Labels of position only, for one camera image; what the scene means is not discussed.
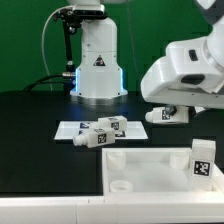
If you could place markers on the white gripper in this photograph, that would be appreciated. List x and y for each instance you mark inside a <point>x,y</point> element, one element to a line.
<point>161,85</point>

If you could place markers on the white square tabletop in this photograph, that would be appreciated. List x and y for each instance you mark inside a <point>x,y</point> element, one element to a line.
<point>148,170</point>

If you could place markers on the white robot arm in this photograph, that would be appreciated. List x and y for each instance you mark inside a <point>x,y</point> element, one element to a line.
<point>99,78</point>

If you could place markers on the white front fence bar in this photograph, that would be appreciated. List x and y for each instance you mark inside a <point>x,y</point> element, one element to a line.
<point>72,210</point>

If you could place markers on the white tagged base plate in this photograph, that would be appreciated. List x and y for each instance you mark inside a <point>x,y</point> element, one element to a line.
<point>68,129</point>

